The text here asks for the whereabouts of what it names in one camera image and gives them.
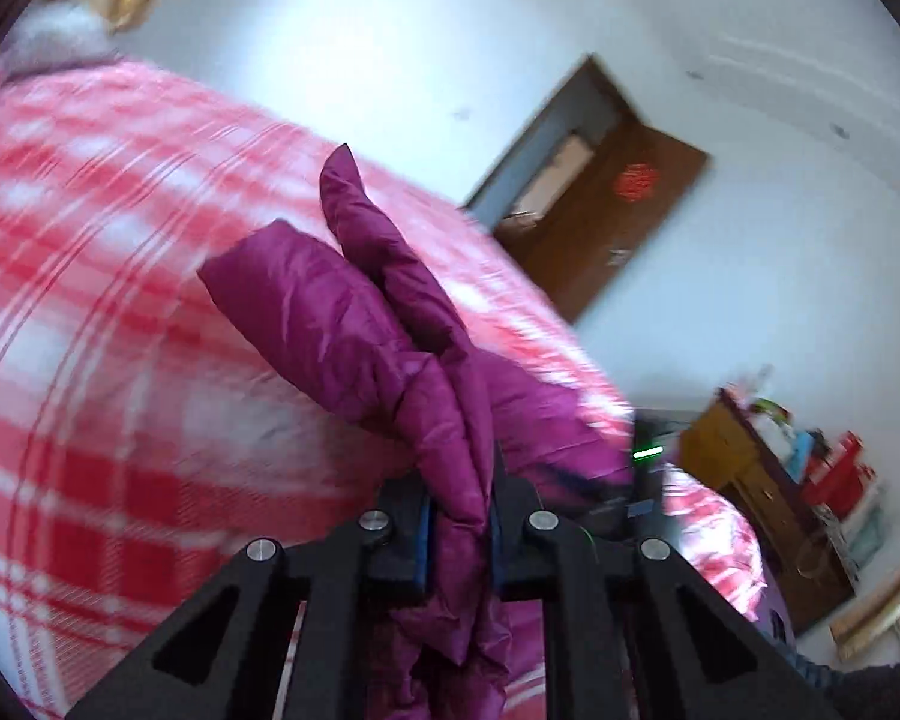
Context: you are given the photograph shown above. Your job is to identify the purple puffer jacket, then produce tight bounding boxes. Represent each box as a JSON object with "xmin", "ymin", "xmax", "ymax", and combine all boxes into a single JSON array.
[{"xmin": 197, "ymin": 142, "xmax": 638, "ymax": 720}]

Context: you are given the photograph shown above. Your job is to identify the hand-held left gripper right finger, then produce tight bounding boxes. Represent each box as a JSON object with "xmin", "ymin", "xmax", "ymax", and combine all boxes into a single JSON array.
[{"xmin": 492, "ymin": 456, "xmax": 842, "ymax": 720}]

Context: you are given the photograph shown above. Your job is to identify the dark door frame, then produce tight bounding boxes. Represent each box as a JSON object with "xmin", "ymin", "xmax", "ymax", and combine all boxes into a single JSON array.
[{"xmin": 461, "ymin": 52, "xmax": 622, "ymax": 212}]

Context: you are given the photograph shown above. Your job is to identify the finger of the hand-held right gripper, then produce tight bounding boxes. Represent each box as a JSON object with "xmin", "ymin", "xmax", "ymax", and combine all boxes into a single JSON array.
[{"xmin": 581, "ymin": 495, "xmax": 655, "ymax": 537}]

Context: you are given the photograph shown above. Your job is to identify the red plaid bed sheet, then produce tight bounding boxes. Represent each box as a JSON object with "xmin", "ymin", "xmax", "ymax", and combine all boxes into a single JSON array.
[{"xmin": 0, "ymin": 64, "xmax": 767, "ymax": 720}]

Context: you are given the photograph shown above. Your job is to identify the brown wooden door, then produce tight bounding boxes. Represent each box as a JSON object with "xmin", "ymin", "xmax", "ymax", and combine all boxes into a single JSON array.
[{"xmin": 495, "ymin": 124, "xmax": 711, "ymax": 325}]

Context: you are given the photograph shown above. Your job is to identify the red boxes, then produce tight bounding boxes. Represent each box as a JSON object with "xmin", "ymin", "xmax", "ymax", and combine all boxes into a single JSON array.
[{"xmin": 801, "ymin": 431, "xmax": 876, "ymax": 505}]

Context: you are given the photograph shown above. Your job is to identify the golden wooden frame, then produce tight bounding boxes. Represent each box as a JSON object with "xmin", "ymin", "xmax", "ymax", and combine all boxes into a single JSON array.
[{"xmin": 829, "ymin": 559, "xmax": 900, "ymax": 665}]

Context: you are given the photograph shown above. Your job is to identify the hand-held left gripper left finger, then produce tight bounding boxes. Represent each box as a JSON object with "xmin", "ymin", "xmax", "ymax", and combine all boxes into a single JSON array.
[{"xmin": 66, "ymin": 478, "xmax": 431, "ymax": 720}]

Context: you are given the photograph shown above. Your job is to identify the person's right forearm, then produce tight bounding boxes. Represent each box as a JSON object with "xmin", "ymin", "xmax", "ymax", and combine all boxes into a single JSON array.
[{"xmin": 795, "ymin": 656, "xmax": 900, "ymax": 720}]

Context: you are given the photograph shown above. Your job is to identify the red door decoration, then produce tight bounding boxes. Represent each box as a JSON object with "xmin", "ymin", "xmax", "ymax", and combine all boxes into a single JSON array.
[{"xmin": 615, "ymin": 162, "xmax": 662, "ymax": 204}]

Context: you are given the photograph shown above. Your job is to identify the wooden cabinet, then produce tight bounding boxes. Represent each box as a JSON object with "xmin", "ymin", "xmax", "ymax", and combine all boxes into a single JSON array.
[{"xmin": 679, "ymin": 388, "xmax": 861, "ymax": 635}]

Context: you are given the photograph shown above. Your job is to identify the striped grey pillow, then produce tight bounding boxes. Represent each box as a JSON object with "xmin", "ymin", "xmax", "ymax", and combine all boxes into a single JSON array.
[{"xmin": 0, "ymin": 0, "xmax": 125, "ymax": 80}]

